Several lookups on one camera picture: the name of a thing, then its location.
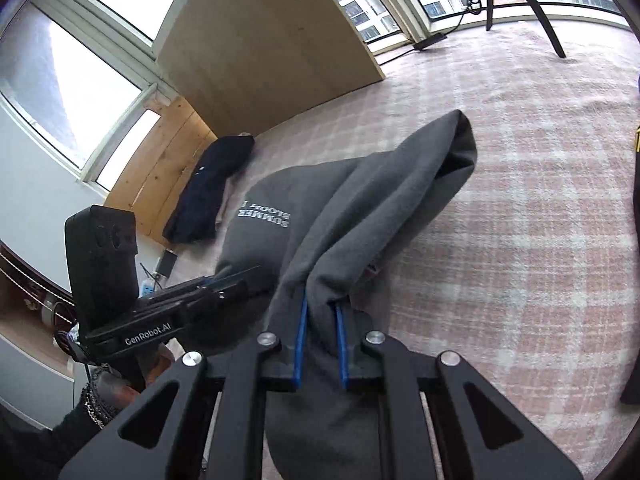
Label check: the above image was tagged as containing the dark grey daisy hoodie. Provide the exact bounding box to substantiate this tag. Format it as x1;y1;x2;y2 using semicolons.
196;110;477;479

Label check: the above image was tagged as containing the left forearm black sleeve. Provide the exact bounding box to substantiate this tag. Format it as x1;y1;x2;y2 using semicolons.
1;385;120;479

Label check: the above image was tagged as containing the left hand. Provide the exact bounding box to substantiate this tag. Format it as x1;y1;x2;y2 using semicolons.
92;344;175;412

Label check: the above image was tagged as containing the white power strip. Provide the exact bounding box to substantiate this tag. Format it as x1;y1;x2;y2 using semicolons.
140;278;156;297

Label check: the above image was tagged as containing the black power adapter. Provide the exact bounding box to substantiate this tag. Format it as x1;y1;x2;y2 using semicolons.
155;249;178;278

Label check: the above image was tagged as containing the navy blue folded shirt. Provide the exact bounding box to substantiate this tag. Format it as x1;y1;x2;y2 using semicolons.
163;134;255;244

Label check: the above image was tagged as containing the pine slatted headboard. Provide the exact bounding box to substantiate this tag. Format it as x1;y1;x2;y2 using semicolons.
105;96;217;248

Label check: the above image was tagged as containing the wooden shelf unit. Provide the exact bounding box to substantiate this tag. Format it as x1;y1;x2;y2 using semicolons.
1;243;76;377

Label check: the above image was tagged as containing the oak wooden board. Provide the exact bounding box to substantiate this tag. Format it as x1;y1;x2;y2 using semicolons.
153;0;384;136

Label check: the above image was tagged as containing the black yellow striped garment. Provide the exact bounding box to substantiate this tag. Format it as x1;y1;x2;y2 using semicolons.
620;128;639;405

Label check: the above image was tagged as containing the black tracker camera left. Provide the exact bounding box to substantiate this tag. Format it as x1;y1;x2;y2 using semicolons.
64;205;138;335

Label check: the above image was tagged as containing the black cable inline remote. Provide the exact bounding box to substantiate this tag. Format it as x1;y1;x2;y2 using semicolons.
412;32;447;51

